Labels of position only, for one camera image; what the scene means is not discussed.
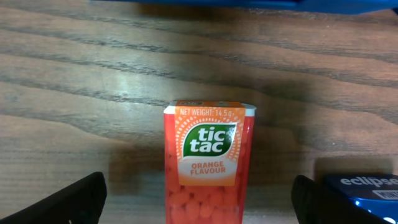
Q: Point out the blue candy pack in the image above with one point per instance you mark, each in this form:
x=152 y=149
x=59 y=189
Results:
x=373 y=193

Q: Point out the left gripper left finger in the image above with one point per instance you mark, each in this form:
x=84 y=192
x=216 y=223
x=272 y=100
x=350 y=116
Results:
x=71 y=202

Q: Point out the orange candy box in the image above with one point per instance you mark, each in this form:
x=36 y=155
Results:
x=205 y=174

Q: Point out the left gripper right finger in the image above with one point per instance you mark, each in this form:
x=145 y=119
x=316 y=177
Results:
x=317 y=205

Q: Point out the blue tray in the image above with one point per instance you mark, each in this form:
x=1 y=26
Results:
x=342 y=6

